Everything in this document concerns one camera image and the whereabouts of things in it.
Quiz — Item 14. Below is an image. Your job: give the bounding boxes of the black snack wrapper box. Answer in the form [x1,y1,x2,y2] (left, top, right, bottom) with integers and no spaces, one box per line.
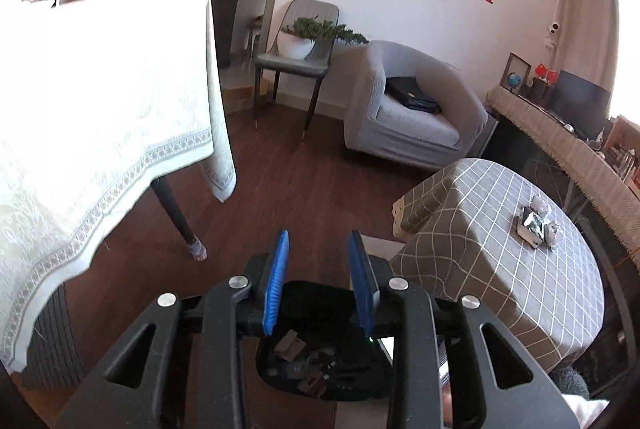
[516,206,544,249]

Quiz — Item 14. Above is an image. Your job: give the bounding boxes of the white paper ball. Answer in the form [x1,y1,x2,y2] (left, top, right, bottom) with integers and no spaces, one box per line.
[530,195,551,218]

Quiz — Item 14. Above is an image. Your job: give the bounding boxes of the black trash bin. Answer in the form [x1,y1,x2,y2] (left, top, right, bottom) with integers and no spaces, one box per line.
[255,281,393,402]

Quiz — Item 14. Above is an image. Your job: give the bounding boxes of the black table leg with sock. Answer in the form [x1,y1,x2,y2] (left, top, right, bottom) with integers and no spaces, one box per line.
[151,176,207,262]

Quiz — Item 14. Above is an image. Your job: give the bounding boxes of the grey checked round tablecloth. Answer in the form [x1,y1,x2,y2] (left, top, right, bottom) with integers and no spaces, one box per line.
[390,158,604,371]

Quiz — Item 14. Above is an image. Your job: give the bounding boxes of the grey armchair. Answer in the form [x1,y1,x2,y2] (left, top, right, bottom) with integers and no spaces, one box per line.
[334,40,488,170]

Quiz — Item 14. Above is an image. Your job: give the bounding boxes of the black bag on armchair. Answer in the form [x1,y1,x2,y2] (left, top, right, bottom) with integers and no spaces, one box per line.
[385,77,442,115]

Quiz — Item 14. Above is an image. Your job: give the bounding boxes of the potted green plant white pot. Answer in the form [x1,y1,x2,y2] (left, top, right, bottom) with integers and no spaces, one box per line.
[277,17,368,59]

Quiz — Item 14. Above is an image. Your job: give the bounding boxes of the dark woven basket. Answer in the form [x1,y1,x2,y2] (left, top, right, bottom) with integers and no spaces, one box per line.
[21,285,85,391]

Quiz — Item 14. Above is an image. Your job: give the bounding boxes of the white patterned tablecloth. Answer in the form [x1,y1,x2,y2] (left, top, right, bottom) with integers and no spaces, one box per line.
[1,0,236,372]

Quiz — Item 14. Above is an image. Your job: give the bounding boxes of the framed picture with globe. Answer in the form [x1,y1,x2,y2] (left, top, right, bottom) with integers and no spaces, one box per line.
[500,53,532,94]

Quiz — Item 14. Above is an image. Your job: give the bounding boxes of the beige cloth covered sideboard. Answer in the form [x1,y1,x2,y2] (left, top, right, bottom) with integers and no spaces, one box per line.
[487,86,640,263]

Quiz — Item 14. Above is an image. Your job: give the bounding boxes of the black monitor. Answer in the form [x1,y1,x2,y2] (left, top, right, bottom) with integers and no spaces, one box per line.
[547,70,611,140]

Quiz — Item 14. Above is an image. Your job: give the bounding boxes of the beige curtain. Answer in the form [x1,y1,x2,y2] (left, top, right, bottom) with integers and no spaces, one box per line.
[552,0,620,91]

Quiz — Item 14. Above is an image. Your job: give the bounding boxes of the white security camera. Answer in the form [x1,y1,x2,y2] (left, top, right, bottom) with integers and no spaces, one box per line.
[546,22,560,48]

